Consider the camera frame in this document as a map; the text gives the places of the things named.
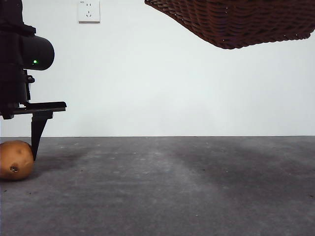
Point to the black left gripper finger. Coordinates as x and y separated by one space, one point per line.
38 130

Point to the brown potato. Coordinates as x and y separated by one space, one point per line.
14 159

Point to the brown woven wicker basket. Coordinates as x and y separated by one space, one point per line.
233 22

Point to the white wall socket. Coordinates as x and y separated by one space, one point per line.
89 12

